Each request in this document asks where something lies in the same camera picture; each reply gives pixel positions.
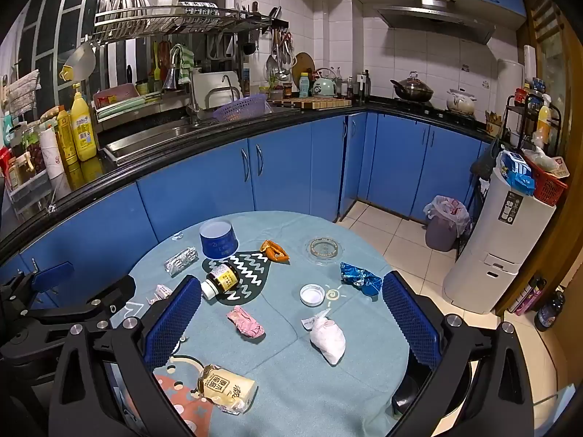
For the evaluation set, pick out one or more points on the clear glass dish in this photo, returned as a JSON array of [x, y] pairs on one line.
[[324, 249]]

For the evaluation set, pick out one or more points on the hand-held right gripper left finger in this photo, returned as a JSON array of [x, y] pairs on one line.
[[175, 323]]

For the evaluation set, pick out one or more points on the orange juice bottle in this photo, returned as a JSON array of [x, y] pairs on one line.
[[544, 118]]

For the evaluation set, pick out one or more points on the black metal shelf rack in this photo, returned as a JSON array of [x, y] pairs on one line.
[[514, 114]]

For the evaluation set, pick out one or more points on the round wooden board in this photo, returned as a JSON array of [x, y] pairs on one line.
[[301, 64]]

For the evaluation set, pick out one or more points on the purple bin with plastic bag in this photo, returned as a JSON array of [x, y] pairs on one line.
[[444, 227]]

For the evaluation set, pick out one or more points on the white cylinder appliance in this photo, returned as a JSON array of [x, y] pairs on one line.
[[510, 82]]

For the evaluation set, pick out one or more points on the silver blister pack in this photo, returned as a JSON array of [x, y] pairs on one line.
[[181, 260]]

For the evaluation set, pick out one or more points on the cream snack packet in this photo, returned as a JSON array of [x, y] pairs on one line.
[[226, 387]]

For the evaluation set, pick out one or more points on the wooden chopping block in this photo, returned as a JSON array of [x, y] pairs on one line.
[[314, 103]]

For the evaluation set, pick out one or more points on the yellow detergent bottle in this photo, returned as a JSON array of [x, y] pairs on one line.
[[83, 129]]

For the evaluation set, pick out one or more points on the small white packet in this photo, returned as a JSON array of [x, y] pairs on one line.
[[161, 292]]

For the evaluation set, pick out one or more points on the dark plastic bottle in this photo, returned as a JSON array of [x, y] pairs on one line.
[[551, 310]]

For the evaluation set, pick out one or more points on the red plastic basket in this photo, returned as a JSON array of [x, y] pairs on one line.
[[549, 184]]

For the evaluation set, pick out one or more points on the hanging kitchen utensils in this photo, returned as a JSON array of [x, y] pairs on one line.
[[280, 54]]

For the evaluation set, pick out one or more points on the blue foil wrapper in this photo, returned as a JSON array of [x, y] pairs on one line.
[[362, 279]]

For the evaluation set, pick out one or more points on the grey hanging cloth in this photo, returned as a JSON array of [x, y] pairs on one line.
[[22, 91]]

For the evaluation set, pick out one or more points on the clear box of jars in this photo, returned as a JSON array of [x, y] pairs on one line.
[[20, 168]]

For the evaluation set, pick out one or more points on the orange peel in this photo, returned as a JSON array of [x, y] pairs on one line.
[[275, 251]]

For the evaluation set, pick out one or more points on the white dish drainer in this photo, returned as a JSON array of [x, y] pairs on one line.
[[216, 86]]

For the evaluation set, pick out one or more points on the stack of paper cups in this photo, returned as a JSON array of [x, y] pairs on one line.
[[52, 154]]

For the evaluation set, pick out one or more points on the teal printed tablecloth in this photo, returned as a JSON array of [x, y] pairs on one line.
[[282, 373]]

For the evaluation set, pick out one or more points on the blue and white packet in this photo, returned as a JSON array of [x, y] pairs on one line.
[[514, 173]]

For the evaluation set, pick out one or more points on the steel sink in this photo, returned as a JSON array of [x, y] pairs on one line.
[[155, 139]]

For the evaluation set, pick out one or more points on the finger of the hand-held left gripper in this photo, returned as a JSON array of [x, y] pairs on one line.
[[109, 296], [51, 277]]

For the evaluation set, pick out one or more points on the blue kitchen base cabinets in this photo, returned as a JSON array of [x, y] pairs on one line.
[[291, 168]]

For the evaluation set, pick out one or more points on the orange plastic bottle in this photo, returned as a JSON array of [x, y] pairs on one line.
[[66, 139]]

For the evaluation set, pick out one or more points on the small yellow cup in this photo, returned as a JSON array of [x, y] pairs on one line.
[[67, 73]]

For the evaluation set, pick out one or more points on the white plastic bag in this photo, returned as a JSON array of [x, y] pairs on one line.
[[328, 334]]

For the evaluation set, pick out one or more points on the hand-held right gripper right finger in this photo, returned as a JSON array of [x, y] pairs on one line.
[[410, 318]]

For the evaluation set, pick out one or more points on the brown glass bottle white cap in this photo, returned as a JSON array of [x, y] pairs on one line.
[[222, 281]]

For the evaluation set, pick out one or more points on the white round lid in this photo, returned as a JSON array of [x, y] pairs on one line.
[[312, 294]]

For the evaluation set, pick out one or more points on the white tall floor appliance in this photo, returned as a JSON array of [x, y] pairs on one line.
[[496, 246]]

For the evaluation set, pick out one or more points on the steel faucet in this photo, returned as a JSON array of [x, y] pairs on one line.
[[171, 73]]

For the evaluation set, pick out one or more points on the small clear wrapper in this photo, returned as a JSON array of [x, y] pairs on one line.
[[176, 236]]

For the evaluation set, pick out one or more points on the pink box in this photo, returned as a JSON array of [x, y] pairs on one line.
[[528, 293]]

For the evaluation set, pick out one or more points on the white ceramic pot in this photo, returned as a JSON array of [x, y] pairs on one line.
[[461, 102]]

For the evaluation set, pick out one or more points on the purple plastic basket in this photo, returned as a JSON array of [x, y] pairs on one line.
[[239, 107]]

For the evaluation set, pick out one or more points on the pink plastic basin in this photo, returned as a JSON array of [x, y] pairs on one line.
[[116, 95]]

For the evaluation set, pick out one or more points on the green striped towel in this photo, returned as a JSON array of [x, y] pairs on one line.
[[184, 61]]

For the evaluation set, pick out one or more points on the mint green kettle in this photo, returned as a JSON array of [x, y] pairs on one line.
[[324, 85]]

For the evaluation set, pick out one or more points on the black kitchen countertop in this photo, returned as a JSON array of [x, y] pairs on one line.
[[273, 119]]

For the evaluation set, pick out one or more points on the metal dish rack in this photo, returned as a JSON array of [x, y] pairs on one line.
[[182, 19]]

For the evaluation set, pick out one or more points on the blue round tin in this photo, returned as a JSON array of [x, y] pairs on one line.
[[218, 239]]

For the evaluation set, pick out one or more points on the pink crumpled wrapper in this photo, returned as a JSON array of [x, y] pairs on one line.
[[246, 322]]

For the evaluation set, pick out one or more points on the black trash bin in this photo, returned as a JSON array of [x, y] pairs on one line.
[[405, 396]]

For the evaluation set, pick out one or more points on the black wok with lid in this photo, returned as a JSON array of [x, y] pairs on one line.
[[412, 91]]

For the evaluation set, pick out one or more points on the steel range hood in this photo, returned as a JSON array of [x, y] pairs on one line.
[[437, 16]]

